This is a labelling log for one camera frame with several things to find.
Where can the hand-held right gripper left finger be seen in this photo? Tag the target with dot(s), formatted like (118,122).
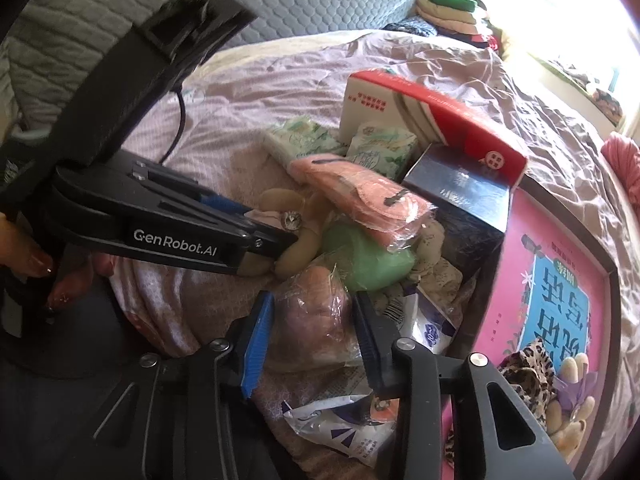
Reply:
(255,350)

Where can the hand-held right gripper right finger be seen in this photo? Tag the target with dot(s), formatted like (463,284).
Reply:
(365,340)

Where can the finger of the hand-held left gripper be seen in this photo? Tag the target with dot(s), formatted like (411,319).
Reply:
(220,205)
(267,245)

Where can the beige plush toy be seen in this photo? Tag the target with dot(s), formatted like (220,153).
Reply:
(305,245)

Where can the green and white tissue pack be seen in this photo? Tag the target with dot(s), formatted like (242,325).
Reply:
(300,140)
(380,147)

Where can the pink-lined tray box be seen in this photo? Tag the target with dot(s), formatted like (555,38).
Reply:
(570,231)

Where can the green soft pad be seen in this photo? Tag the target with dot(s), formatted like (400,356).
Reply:
(370,260)

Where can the person's left hand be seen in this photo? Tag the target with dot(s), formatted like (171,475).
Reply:
(30,255)

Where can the white packet with blue print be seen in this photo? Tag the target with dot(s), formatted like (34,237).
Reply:
(340,430)

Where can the salmon cloth in clear wrap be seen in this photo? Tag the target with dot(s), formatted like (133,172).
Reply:
(350,190)

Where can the beige floral cloth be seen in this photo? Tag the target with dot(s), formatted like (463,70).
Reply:
(440,270)

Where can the mauve printed duvet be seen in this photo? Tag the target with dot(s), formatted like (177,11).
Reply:
(280,75)

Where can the leopard print cloth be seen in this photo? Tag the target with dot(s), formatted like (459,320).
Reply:
(525,375)

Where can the pink book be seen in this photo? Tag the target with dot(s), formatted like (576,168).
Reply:
(520,270)

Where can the dark blue box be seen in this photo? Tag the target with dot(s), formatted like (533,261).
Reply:
(460,195)

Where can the red and white tissue box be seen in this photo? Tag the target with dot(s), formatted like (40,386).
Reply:
(450,125)

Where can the grey quilted sofa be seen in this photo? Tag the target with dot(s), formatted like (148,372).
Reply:
(325,0)

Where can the dark patterned cloth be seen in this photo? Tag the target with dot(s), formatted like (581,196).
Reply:
(410,26)

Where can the stack of folded clothes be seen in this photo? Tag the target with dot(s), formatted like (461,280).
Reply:
(450,15)

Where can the pink quilted blanket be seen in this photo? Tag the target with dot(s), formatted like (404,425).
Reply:
(625,160)

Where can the patterned windowsill bedding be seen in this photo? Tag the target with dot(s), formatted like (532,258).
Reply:
(600,95)

